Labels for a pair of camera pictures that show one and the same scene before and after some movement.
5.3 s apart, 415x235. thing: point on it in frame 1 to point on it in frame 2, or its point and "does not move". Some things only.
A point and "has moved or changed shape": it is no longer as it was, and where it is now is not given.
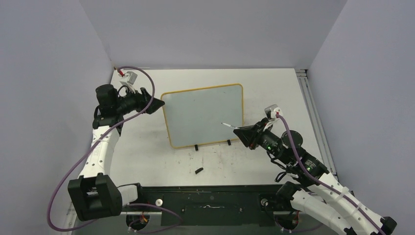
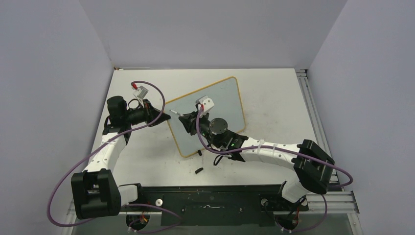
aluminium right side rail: x=307 y=93 does not move
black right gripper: x=250 y=134 to x=190 y=122
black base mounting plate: x=209 y=204 does not move
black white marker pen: x=230 y=126 to x=175 y=112
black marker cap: x=198 y=170 does not move
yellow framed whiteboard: x=194 y=116 has moved or changed shape
